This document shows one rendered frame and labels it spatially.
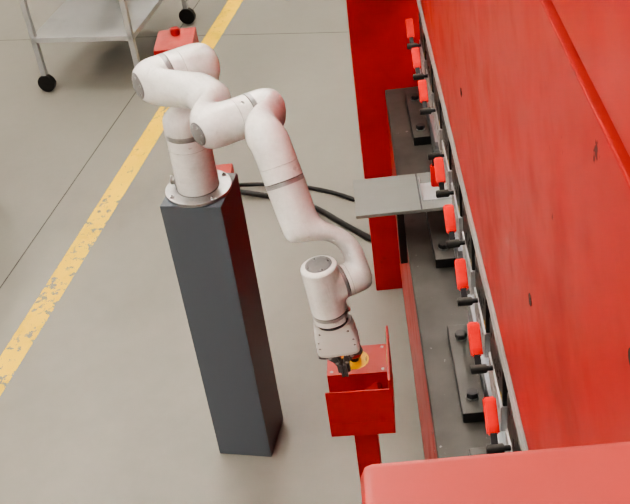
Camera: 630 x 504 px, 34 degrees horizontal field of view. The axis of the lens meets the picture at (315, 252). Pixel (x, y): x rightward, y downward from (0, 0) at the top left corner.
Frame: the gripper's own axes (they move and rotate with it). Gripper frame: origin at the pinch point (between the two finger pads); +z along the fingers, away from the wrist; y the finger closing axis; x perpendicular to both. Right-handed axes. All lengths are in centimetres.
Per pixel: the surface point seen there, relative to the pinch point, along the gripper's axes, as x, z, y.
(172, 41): -210, -2, 73
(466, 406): 21.7, -3.4, -28.0
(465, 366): 8.9, -3.4, -28.9
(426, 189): -51, -14, -25
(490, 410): 59, -39, -33
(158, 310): -134, 77, 91
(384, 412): 4.8, 12.0, -7.8
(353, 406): 4.8, 8.6, -0.7
